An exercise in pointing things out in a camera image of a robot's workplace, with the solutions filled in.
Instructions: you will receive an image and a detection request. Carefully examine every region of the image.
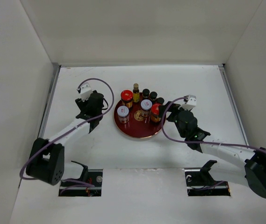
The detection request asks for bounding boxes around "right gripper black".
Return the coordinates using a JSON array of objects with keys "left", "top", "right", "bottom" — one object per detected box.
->
[{"left": 158, "top": 101, "right": 192, "bottom": 138}]

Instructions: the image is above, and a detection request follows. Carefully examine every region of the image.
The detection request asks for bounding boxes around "white-lid jar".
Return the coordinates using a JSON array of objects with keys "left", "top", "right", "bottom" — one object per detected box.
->
[
  {"left": 117, "top": 105, "right": 129, "bottom": 124},
  {"left": 140, "top": 99, "right": 152, "bottom": 118}
]

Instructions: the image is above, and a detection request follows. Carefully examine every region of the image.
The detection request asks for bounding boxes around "red-lid sauce jar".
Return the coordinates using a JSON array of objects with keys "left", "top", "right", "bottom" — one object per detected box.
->
[
  {"left": 121, "top": 90, "right": 133, "bottom": 110},
  {"left": 150, "top": 103, "right": 161, "bottom": 123}
]

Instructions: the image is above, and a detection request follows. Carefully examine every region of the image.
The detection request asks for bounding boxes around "black-cap spice bottle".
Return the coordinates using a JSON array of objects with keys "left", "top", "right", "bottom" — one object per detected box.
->
[
  {"left": 149, "top": 91, "right": 158, "bottom": 102},
  {"left": 156, "top": 97, "right": 165, "bottom": 105},
  {"left": 142, "top": 89, "right": 150, "bottom": 99}
]

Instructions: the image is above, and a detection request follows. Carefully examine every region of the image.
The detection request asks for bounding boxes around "small yellow-label brown bottle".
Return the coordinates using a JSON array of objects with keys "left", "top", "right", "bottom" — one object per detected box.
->
[{"left": 132, "top": 83, "right": 140, "bottom": 103}]

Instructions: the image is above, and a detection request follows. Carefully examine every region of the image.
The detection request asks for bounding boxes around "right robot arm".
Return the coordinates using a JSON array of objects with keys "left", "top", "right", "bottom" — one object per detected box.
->
[{"left": 159, "top": 101, "right": 266, "bottom": 199}]

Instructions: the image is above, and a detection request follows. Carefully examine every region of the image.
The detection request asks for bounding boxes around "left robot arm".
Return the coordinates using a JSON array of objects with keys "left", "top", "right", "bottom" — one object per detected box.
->
[{"left": 22, "top": 91, "right": 105, "bottom": 186}]

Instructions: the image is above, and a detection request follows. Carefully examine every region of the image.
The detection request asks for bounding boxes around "round red lacquer tray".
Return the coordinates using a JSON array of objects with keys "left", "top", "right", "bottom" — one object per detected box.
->
[{"left": 114, "top": 93, "right": 163, "bottom": 139}]

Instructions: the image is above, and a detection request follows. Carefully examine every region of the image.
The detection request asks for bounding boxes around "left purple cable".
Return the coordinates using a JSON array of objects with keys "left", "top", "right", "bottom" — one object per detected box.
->
[{"left": 20, "top": 78, "right": 115, "bottom": 181}]

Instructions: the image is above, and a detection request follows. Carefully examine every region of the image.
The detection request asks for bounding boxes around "purple cable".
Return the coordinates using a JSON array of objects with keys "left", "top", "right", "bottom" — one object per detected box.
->
[
  {"left": 20, "top": 78, "right": 115, "bottom": 181},
  {"left": 160, "top": 95, "right": 266, "bottom": 163}
]

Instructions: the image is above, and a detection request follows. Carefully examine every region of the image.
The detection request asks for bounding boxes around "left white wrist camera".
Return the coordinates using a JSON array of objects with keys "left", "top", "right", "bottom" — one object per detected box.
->
[{"left": 77, "top": 82, "right": 93, "bottom": 102}]

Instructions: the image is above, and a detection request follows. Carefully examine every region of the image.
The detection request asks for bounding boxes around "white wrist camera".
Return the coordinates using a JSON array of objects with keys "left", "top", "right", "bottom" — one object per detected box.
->
[
  {"left": 77, "top": 82, "right": 93, "bottom": 102},
  {"left": 180, "top": 95, "right": 197, "bottom": 111}
]

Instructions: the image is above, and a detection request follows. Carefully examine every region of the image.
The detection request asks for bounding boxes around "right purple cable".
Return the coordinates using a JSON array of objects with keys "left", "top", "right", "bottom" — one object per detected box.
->
[{"left": 160, "top": 95, "right": 266, "bottom": 163}]

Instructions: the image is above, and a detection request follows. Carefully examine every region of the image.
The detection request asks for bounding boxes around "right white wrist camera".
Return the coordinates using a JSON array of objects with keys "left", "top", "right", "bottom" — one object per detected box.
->
[{"left": 180, "top": 95, "right": 197, "bottom": 111}]

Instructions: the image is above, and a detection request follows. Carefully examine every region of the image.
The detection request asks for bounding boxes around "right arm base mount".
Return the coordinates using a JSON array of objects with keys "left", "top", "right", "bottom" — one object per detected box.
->
[{"left": 184, "top": 160, "right": 230, "bottom": 196}]

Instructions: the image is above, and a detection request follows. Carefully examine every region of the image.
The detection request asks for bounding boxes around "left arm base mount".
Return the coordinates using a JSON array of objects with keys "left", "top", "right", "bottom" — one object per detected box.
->
[{"left": 58, "top": 161, "right": 103, "bottom": 197}]

